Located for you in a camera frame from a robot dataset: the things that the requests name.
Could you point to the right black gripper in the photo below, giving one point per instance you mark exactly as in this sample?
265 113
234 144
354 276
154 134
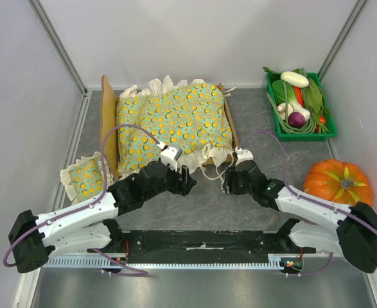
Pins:
232 181

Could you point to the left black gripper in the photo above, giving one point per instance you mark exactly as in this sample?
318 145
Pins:
183 187

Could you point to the large lemon print cushion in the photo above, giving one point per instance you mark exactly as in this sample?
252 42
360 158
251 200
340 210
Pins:
193 116

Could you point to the small lemon print pillow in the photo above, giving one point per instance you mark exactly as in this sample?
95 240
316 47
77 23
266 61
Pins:
83 179

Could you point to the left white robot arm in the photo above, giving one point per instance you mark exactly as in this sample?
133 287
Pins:
35 239

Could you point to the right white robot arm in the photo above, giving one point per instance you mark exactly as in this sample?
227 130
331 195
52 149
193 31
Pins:
350 231

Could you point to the green plastic tray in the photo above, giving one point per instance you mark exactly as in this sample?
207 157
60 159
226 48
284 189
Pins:
322 132

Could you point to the white toy mushroom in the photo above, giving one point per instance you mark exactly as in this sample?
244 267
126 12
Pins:
285 110

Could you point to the purple toy onion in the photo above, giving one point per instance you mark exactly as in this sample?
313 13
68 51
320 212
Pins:
296 120

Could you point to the green toy long beans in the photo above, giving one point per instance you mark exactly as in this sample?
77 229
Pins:
308 128

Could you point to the toy bok choy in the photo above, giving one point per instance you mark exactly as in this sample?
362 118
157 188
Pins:
284 93

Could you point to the orange toy pumpkin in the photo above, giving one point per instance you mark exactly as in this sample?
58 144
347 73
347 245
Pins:
339 182

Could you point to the orange toy carrot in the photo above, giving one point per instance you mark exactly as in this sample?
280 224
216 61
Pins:
298 94

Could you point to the green toy spinach leaves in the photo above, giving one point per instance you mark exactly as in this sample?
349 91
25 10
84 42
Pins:
313 97

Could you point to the white toy radish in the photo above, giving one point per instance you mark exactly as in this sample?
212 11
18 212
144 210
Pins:
294 79

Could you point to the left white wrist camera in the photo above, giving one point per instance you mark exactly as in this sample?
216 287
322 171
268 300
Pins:
170 155

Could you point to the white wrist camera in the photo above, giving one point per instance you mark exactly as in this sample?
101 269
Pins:
242 155
170 155

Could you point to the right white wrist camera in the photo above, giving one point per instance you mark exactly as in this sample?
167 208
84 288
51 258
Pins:
242 155

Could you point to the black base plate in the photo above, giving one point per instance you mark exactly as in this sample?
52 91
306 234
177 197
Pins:
189 247

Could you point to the wooden pet bed frame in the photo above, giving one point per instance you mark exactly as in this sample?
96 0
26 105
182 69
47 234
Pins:
109 101

